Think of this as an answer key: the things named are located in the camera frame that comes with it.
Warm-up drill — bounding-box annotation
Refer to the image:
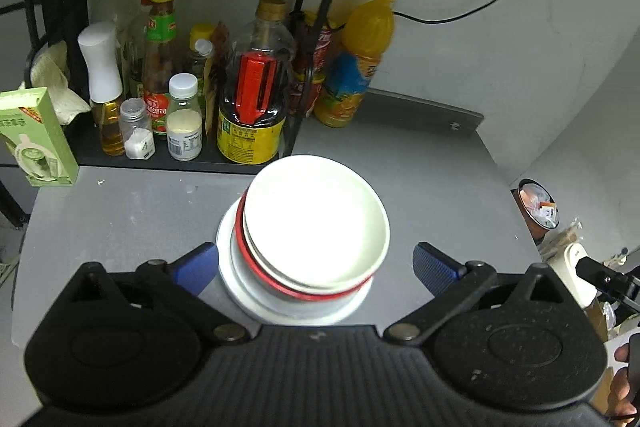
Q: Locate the red plate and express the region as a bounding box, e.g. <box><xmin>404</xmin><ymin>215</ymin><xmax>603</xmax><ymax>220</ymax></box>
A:
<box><xmin>234</xmin><ymin>197</ymin><xmax>390</xmax><ymax>301</ymax></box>

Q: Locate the small white bowl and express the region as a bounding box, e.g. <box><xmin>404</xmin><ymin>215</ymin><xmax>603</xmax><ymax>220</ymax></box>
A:
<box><xmin>244</xmin><ymin>227</ymin><xmax>384</xmax><ymax>295</ymax></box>

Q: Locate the person's right hand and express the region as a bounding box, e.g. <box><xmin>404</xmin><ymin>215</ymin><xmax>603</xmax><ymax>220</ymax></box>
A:
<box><xmin>608</xmin><ymin>366</ymin><xmax>637</xmax><ymax>426</ymax></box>

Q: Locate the cardboard box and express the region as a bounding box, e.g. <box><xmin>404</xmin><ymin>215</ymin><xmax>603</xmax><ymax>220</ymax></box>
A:
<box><xmin>585</xmin><ymin>299</ymin><xmax>639</xmax><ymax>343</ymax></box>

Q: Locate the small clear spice jar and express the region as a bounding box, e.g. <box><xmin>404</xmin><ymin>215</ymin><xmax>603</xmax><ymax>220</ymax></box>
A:
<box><xmin>119</xmin><ymin>98</ymin><xmax>155</xmax><ymax>160</ymax></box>

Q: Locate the white cap seasoning jar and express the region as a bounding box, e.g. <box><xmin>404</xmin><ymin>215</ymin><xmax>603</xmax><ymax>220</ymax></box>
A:
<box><xmin>165</xmin><ymin>72</ymin><xmax>203</xmax><ymax>161</ymax></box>

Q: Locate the large soy sauce bottle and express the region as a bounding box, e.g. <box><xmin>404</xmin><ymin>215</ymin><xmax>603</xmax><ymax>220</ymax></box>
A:
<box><xmin>216</xmin><ymin>0</ymin><xmax>296</xmax><ymax>166</ymax></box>

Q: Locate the green carton box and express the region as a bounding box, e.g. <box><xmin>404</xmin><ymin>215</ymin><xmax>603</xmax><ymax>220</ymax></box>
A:
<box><xmin>0</xmin><ymin>88</ymin><xmax>79</xmax><ymax>187</ymax></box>

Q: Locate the red drink can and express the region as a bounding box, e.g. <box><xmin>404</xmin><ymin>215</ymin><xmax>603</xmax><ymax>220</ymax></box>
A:
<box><xmin>293</xmin><ymin>10</ymin><xmax>332</xmax><ymax>75</ymax></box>
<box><xmin>288</xmin><ymin>72</ymin><xmax>326</xmax><ymax>117</ymax></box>

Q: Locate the green label sauce bottle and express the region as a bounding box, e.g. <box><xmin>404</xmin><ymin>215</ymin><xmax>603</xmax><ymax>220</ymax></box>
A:
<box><xmin>142</xmin><ymin>0</ymin><xmax>177</xmax><ymax>139</ymax></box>

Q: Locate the crumpled paper towel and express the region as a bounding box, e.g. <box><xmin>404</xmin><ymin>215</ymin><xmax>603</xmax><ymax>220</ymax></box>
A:
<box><xmin>29</xmin><ymin>41</ymin><xmax>91</xmax><ymax>126</ymax></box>

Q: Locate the white spray oil bottle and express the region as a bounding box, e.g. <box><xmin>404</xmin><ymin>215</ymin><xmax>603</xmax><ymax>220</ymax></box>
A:
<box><xmin>77</xmin><ymin>22</ymin><xmax>125</xmax><ymax>157</ymax></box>

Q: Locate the orange juice bottle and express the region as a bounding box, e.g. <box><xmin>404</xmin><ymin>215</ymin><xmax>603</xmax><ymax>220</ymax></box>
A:
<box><xmin>314</xmin><ymin>0</ymin><xmax>395</xmax><ymax>128</ymax></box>

